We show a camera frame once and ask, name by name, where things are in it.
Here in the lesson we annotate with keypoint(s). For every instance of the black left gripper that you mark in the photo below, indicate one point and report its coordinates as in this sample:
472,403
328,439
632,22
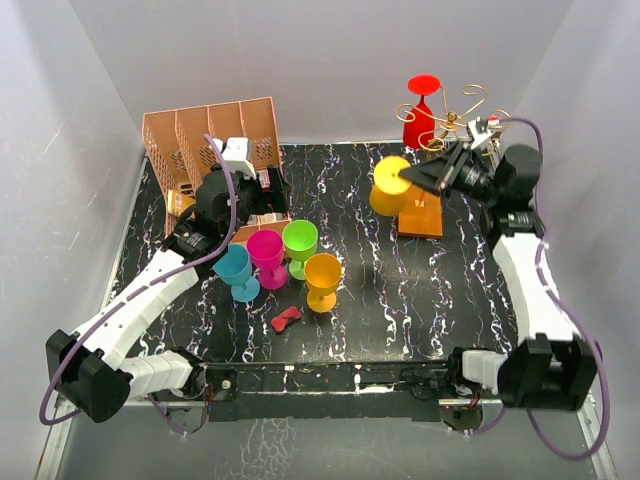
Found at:
278,195

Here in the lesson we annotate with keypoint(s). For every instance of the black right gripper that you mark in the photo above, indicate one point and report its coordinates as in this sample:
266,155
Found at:
438,172

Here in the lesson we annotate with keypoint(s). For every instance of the green wine glass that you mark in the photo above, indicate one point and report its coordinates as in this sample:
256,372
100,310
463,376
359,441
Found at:
300,239

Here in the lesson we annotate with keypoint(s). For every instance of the pink wine glass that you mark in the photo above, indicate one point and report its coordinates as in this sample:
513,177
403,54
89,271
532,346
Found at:
266,251

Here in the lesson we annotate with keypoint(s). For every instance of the yellow wine glass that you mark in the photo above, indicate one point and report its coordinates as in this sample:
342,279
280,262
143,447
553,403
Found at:
389,193

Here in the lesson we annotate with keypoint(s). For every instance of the blue wine glass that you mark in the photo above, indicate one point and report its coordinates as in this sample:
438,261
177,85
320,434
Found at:
235,269

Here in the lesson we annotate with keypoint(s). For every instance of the orange wine glass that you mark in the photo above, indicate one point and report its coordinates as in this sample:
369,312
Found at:
323,274

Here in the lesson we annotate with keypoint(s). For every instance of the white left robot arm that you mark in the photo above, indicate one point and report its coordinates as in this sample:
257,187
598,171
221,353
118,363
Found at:
90,366

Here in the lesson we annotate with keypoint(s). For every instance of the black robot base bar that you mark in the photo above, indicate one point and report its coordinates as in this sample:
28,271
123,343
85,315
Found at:
421,391

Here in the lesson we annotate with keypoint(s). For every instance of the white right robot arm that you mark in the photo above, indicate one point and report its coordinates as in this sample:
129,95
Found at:
552,367

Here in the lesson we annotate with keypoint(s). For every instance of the red wine glass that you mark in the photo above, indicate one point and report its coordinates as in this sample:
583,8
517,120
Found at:
420,125

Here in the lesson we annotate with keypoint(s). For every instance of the red bone-shaped toy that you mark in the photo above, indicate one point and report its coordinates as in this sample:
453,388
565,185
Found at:
281,322

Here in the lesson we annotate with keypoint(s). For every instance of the peach plastic file organizer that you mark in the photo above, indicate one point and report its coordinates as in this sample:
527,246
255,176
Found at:
181,157

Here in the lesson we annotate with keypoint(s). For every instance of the gold wire rack wooden base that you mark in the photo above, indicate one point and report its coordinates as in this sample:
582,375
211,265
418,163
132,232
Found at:
422,215

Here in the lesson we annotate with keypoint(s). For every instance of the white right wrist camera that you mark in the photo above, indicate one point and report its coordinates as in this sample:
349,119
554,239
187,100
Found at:
481,131

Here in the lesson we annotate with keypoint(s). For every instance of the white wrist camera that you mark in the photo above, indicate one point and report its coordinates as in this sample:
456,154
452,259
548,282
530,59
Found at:
481,131
237,152

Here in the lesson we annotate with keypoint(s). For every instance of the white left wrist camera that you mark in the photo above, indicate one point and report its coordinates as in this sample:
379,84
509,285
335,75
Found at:
237,152

